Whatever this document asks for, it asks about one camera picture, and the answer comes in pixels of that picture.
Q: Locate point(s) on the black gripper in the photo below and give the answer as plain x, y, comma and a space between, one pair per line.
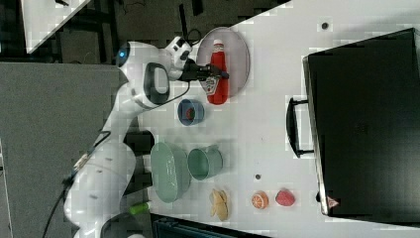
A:
192, 71

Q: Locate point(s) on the red plush ketchup bottle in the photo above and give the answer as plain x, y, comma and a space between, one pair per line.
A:
217, 87

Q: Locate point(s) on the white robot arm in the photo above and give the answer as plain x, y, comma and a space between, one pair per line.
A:
100, 177

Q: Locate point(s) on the round grey plate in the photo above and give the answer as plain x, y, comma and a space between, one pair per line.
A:
237, 57

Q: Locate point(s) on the small blue bowl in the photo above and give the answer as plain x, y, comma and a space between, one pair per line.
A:
184, 105

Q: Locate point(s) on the plush strawberry in bowl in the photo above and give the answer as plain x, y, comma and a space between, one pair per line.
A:
190, 114

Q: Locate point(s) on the green metal cup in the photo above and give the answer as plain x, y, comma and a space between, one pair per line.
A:
204, 163

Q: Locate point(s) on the green colander basket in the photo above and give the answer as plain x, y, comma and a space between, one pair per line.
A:
171, 177

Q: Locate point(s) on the plush peeled banana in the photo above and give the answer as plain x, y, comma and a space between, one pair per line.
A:
219, 204

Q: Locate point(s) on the plush orange slice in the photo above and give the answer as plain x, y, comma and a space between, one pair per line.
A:
260, 200

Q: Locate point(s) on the red plush strawberry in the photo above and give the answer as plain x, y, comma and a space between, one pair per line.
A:
285, 197

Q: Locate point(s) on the black toaster oven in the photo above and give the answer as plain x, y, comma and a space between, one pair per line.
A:
364, 113

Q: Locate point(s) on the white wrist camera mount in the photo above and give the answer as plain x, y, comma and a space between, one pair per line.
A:
179, 51

